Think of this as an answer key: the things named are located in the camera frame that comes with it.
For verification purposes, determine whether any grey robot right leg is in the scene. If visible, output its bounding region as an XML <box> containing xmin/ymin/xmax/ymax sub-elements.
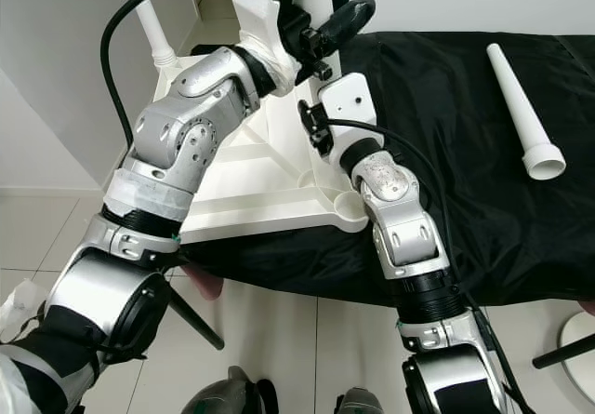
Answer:
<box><xmin>335</xmin><ymin>386</ymin><xmax>387</xmax><ymax>414</ymax></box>

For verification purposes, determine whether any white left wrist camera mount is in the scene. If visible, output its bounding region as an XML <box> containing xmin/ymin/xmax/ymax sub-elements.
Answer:
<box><xmin>231</xmin><ymin>0</ymin><xmax>300</xmax><ymax>57</ymax></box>

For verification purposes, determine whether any white round stand base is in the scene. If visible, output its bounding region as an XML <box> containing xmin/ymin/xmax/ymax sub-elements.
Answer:
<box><xmin>556</xmin><ymin>310</ymin><xmax>595</xmax><ymax>410</ymax></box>

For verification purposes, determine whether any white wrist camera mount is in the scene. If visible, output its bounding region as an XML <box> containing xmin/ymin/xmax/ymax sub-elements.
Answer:
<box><xmin>231</xmin><ymin>0</ymin><xmax>300</xmax><ymax>57</ymax></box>
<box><xmin>319</xmin><ymin>72</ymin><xmax>379</xmax><ymax>154</ymax></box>

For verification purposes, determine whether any black cloth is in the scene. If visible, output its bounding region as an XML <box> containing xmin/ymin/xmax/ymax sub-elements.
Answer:
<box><xmin>167</xmin><ymin>31</ymin><xmax>595</xmax><ymax>308</ymax></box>

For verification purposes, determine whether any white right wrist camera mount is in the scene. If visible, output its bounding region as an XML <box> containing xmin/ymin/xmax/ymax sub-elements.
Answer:
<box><xmin>319</xmin><ymin>72</ymin><xmax>379</xmax><ymax>154</ymax></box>

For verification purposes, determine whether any grey robot left leg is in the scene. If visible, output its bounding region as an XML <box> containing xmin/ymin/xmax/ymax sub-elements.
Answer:
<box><xmin>181</xmin><ymin>366</ymin><xmax>280</xmax><ymax>414</ymax></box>

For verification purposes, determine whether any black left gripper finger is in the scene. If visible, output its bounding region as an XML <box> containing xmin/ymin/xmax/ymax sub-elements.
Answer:
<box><xmin>321</xmin><ymin>0</ymin><xmax>376</xmax><ymax>54</ymax></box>

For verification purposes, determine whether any grey robot leg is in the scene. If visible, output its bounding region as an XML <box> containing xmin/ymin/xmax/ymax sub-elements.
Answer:
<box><xmin>335</xmin><ymin>386</ymin><xmax>387</xmax><ymax>414</ymax></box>
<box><xmin>181</xmin><ymin>366</ymin><xmax>280</xmax><ymax>414</ymax></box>

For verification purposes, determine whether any black stand rod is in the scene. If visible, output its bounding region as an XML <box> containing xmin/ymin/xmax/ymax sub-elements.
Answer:
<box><xmin>165</xmin><ymin>277</ymin><xmax>226</xmax><ymax>352</ymax></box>
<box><xmin>532</xmin><ymin>333</ymin><xmax>595</xmax><ymax>370</ymax></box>

